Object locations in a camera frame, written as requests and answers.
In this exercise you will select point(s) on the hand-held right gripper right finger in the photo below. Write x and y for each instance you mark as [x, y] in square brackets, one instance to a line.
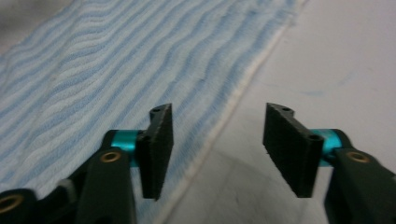
[292, 149]

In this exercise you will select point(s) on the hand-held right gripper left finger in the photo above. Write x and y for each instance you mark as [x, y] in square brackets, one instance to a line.
[106, 186]

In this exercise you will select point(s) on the blue white striped towel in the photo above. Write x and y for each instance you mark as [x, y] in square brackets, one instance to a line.
[124, 62]

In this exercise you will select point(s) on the white foam mat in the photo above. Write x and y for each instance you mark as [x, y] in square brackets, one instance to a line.
[342, 62]

